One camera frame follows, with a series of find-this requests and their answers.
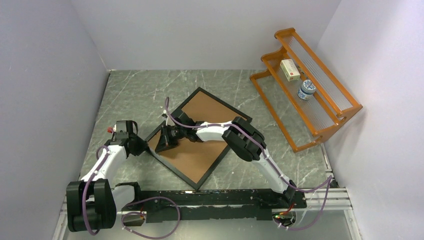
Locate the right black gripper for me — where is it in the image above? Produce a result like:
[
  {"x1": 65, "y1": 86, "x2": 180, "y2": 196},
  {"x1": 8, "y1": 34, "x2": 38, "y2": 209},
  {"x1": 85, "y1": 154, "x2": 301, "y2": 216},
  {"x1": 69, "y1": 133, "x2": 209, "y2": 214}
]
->
[{"x1": 155, "y1": 124, "x2": 187, "y2": 153}]

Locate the brown backing board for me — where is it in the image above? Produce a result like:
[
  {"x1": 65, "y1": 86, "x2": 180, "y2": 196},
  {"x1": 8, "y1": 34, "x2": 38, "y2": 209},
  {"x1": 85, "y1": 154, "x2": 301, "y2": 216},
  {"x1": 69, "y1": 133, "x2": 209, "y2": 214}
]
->
[{"x1": 148, "y1": 91, "x2": 249, "y2": 185}]

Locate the black picture frame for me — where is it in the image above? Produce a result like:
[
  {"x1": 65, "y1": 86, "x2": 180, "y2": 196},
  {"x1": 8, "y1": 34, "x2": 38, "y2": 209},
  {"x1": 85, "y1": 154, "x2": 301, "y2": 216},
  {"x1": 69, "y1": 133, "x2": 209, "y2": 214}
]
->
[{"x1": 144, "y1": 86, "x2": 253, "y2": 192}]

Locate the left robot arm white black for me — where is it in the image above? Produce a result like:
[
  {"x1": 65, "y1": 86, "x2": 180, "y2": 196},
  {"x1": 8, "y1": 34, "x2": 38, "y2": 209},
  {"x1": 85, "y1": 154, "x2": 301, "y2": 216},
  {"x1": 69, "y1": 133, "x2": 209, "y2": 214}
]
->
[{"x1": 66, "y1": 120, "x2": 149, "y2": 235}]

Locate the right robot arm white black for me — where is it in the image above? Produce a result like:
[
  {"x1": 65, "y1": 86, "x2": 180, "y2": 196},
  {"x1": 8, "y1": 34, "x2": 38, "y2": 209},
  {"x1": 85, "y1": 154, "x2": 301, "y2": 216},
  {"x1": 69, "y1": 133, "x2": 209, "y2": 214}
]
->
[{"x1": 154, "y1": 110, "x2": 296, "y2": 208}]

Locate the white red carton box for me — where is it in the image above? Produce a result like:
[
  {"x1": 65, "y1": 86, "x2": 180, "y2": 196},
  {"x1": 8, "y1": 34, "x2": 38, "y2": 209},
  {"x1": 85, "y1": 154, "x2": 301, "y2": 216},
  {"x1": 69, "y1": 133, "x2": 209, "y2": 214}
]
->
[{"x1": 280, "y1": 59, "x2": 301, "y2": 82}]

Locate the orange wooden rack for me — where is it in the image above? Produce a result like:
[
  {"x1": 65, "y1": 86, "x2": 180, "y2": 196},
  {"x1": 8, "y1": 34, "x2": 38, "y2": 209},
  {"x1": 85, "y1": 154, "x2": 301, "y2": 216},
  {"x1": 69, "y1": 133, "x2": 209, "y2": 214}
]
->
[{"x1": 250, "y1": 28, "x2": 363, "y2": 153}]

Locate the blue white ceramic jar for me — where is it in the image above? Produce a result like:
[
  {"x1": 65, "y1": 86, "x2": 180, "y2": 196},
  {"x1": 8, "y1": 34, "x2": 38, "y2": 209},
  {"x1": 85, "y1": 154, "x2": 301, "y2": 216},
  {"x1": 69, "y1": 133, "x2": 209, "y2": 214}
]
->
[{"x1": 297, "y1": 79, "x2": 317, "y2": 100}]

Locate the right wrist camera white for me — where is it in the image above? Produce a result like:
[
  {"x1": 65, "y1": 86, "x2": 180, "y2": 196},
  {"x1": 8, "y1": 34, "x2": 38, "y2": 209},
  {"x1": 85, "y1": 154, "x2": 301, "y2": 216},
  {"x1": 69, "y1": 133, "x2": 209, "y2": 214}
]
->
[{"x1": 161, "y1": 110, "x2": 168, "y2": 120}]

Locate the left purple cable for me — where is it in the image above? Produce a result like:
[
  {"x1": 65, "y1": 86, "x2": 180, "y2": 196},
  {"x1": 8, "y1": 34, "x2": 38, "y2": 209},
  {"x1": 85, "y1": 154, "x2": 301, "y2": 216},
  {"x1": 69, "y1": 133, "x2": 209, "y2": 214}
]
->
[{"x1": 81, "y1": 145, "x2": 181, "y2": 240}]

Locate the purple cable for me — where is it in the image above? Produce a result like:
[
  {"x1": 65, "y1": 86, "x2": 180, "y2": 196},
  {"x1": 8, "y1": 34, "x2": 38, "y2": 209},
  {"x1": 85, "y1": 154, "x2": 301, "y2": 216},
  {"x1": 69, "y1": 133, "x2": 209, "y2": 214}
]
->
[
  {"x1": 163, "y1": 96, "x2": 334, "y2": 232},
  {"x1": 81, "y1": 145, "x2": 181, "y2": 240}
]

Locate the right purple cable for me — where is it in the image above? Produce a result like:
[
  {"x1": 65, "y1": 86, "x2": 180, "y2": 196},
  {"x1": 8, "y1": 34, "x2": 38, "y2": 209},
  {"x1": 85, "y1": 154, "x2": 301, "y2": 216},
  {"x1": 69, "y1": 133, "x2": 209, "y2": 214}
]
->
[{"x1": 163, "y1": 96, "x2": 334, "y2": 232}]

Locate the aluminium rail profile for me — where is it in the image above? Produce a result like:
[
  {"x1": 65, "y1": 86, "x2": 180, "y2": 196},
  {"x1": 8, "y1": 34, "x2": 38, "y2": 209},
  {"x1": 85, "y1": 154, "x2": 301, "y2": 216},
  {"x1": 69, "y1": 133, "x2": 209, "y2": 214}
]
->
[{"x1": 60, "y1": 187, "x2": 353, "y2": 215}]

